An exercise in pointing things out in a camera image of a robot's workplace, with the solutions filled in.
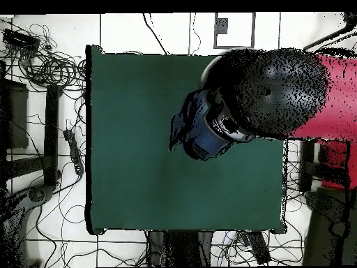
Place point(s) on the blue denim jeans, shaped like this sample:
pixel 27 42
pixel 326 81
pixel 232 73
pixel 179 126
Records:
pixel 203 136

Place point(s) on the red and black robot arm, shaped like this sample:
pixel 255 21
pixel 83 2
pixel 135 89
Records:
pixel 279 92

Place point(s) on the black flat panel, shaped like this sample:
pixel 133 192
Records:
pixel 16 117

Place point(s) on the dark green table cloth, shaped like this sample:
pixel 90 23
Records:
pixel 139 181

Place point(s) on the black power strip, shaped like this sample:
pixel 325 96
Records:
pixel 74 152

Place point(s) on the black upright bar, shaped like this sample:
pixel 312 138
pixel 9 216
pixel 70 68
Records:
pixel 306 167
pixel 51 134

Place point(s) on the small grey square patch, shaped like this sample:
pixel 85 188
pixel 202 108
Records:
pixel 222 26

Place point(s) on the black wheeled stand base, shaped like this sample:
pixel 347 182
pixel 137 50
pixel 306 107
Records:
pixel 37 195
pixel 326 206

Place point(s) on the green cloth sheet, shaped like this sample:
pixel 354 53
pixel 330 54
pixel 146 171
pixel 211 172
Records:
pixel 320 245

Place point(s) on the black rod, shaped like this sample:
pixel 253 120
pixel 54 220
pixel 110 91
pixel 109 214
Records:
pixel 329 36

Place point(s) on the black electronics box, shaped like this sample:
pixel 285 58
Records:
pixel 21 40

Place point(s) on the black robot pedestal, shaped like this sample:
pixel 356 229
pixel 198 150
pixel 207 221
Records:
pixel 181 248

